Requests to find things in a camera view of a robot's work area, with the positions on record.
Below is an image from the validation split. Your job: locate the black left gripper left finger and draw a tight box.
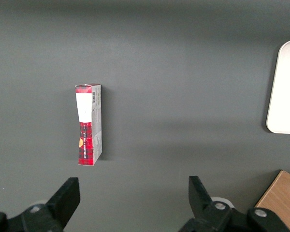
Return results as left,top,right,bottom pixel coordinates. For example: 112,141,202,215
0,177,81,232

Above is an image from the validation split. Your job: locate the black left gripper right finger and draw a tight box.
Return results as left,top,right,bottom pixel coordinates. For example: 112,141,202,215
178,175,290,232

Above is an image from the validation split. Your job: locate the wooden drawer cabinet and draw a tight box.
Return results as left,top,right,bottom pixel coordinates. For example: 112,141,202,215
255,170,290,232

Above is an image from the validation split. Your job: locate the red plaid cardboard box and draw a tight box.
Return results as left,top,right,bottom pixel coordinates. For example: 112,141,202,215
74,83,103,166

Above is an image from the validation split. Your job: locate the cream rectangular tray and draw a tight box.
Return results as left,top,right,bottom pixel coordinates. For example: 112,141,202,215
266,40,290,135

